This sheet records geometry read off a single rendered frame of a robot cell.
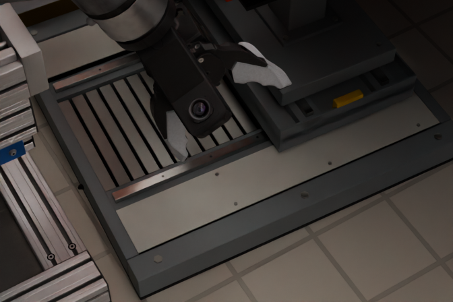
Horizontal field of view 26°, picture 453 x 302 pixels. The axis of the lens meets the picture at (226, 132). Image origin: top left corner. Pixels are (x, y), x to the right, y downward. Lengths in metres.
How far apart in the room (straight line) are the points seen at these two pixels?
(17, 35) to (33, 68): 0.06
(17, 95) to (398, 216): 1.03
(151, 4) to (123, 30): 0.04
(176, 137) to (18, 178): 1.00
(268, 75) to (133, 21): 0.19
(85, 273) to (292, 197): 0.52
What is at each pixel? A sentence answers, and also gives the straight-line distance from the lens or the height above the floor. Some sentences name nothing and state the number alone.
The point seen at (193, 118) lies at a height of 1.12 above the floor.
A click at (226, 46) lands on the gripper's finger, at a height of 1.11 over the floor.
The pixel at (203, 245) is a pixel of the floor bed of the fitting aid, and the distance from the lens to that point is 2.09.
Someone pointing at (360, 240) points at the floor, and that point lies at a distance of 2.21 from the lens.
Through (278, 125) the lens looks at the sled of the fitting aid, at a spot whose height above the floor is 0.17.
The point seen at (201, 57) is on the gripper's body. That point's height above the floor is 1.12.
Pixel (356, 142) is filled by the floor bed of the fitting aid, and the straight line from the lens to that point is 2.27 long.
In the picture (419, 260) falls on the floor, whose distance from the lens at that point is 2.21.
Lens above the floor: 1.86
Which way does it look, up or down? 52 degrees down
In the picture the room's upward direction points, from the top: straight up
